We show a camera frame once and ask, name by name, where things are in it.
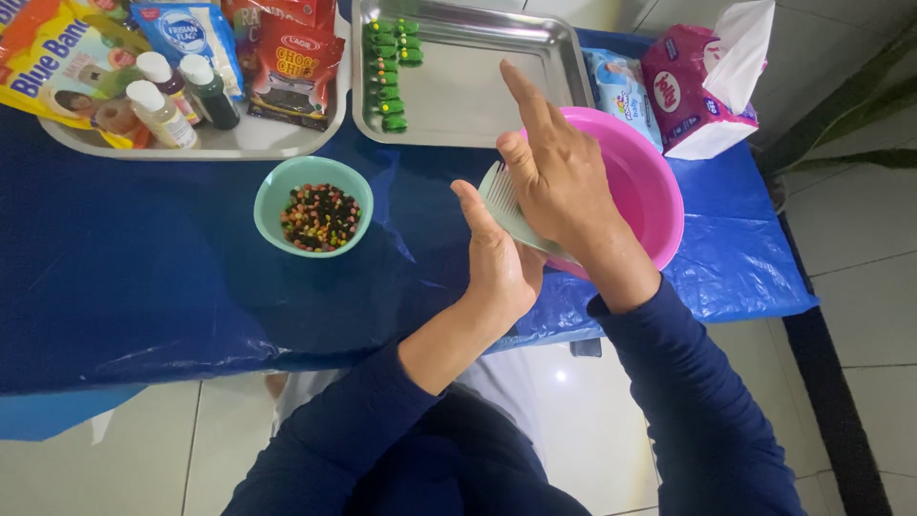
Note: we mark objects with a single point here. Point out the person's right hand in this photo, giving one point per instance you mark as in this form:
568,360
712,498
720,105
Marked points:
566,186

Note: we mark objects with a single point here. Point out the person's left hand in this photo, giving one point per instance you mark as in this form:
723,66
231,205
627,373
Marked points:
501,272

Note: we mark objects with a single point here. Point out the light green plastic comb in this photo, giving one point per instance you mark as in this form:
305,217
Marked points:
500,201

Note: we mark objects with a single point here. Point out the pink plastic basin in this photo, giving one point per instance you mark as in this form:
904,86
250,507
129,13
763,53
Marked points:
641,186

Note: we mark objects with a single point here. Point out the blue baby wipes pack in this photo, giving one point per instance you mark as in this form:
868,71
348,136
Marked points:
623,93

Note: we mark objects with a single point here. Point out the square steel tray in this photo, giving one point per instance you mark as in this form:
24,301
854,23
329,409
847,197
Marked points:
473,100

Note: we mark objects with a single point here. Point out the pink tissue pack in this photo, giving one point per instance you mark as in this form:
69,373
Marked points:
680,107

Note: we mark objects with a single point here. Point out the heap of coloured chocolate chips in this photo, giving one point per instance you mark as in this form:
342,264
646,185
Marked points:
320,217

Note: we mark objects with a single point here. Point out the rows of green shaped cookies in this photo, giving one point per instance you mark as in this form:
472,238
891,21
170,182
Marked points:
388,107

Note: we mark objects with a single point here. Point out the person's body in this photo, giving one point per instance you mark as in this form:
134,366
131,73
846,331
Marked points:
458,473

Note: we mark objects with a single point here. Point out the white tissue sheet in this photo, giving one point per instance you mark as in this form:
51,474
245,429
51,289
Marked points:
745,43

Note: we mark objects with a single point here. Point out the teal bowl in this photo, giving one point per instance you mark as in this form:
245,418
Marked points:
276,186

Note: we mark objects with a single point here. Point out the rounded steel tray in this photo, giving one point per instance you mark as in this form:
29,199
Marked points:
243,141

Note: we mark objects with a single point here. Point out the red chocolate chip packet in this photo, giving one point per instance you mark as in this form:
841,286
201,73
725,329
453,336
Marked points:
295,68

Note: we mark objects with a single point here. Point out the green plant leaves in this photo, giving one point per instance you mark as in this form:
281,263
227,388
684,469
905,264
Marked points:
845,107

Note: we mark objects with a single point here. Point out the dark green colouring bottle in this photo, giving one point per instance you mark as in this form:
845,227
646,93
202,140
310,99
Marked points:
216,100

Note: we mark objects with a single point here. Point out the red sprinkle packet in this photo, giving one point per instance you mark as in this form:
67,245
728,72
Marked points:
242,29

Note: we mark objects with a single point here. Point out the blue plastic table cover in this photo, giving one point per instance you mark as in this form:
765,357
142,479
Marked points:
143,287

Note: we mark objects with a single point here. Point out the yellow colouring bottle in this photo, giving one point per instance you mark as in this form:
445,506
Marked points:
168,122

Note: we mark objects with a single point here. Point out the dark red colouring bottle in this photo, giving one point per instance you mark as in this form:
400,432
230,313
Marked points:
173,84

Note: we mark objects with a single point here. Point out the blue white milk sachet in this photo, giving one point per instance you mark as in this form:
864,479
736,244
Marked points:
188,32

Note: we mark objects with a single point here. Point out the yellow margarine packet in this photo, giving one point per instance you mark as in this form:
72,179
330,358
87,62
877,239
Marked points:
50,68

